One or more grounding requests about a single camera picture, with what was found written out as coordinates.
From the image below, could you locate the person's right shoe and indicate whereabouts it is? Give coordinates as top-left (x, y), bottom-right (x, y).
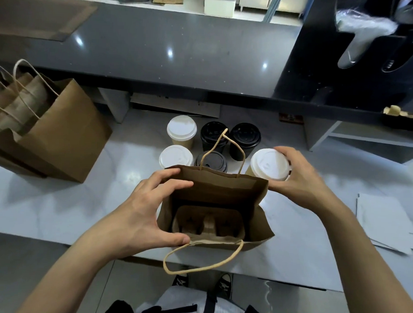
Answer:
top-left (215, 273), bottom-right (234, 298)

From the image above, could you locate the white support panel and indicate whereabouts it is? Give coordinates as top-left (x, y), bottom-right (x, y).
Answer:
top-left (96, 88), bottom-right (132, 124)

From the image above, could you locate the white box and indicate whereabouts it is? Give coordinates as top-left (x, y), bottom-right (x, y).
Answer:
top-left (203, 0), bottom-right (238, 19)

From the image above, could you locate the group of lidded coffee cups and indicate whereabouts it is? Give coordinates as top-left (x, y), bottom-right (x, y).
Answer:
top-left (159, 114), bottom-right (263, 176)

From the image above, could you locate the row of tan tape strips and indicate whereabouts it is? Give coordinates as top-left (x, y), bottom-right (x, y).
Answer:
top-left (384, 104), bottom-right (413, 120)

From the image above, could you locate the brown table runner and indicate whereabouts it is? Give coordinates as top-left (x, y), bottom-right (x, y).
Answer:
top-left (0, 0), bottom-right (99, 44)

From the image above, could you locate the black acrylic organizer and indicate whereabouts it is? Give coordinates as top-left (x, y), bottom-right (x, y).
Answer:
top-left (276, 0), bottom-right (413, 112)

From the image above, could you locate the stainless steel refrigerator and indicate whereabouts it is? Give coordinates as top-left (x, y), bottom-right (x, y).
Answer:
top-left (239, 0), bottom-right (311, 15)

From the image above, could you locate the black body harness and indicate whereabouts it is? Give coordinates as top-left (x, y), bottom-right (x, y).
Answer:
top-left (103, 290), bottom-right (273, 313)

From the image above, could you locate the person's white shirt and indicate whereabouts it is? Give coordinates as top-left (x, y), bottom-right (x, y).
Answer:
top-left (137, 285), bottom-right (246, 313)

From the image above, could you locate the person's right forearm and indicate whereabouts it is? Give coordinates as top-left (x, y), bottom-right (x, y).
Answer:
top-left (316, 199), bottom-right (413, 313)

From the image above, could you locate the brown cardboard cup holder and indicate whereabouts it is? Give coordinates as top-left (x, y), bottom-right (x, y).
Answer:
top-left (171, 204), bottom-right (247, 246)

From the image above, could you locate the tan coffee cup white lid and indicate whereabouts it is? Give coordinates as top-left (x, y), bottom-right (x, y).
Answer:
top-left (246, 147), bottom-right (293, 192)

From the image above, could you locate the plastic wrapped white pack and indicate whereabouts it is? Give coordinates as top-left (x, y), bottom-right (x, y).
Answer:
top-left (334, 8), bottom-right (399, 72)

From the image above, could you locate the person's left hand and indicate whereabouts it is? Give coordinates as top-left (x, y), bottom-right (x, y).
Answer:
top-left (91, 164), bottom-right (195, 263)

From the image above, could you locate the stack of white paper sheets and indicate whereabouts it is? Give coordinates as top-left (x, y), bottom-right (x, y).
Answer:
top-left (355, 194), bottom-right (413, 256)

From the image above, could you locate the person's right hand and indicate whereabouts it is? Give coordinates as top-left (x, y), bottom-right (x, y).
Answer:
top-left (265, 145), bottom-right (343, 218)

